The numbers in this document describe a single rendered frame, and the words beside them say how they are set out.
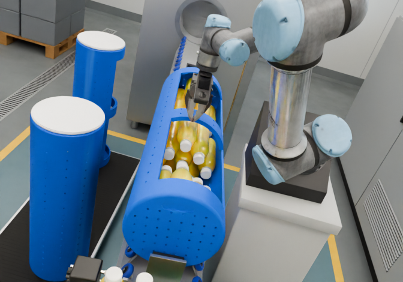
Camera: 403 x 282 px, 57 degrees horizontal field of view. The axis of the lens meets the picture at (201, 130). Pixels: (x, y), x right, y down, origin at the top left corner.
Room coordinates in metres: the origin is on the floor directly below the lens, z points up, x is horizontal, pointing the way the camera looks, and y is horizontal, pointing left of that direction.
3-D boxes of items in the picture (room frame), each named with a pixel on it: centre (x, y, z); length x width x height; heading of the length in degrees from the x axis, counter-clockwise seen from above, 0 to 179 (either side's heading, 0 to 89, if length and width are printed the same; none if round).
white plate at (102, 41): (2.10, 0.72, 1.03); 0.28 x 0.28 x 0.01
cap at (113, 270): (0.55, 0.10, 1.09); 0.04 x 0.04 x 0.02
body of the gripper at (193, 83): (1.15, 0.04, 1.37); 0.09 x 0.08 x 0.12; 6
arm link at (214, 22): (1.14, 0.04, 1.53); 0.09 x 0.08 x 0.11; 32
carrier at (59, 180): (1.25, 0.53, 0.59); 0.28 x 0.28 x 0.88
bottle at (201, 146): (1.18, -0.01, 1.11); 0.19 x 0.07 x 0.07; 6
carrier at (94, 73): (2.10, 0.72, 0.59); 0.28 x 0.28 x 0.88
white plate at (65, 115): (1.25, 0.53, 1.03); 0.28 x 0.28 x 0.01
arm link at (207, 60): (1.14, 0.04, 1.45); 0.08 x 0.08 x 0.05
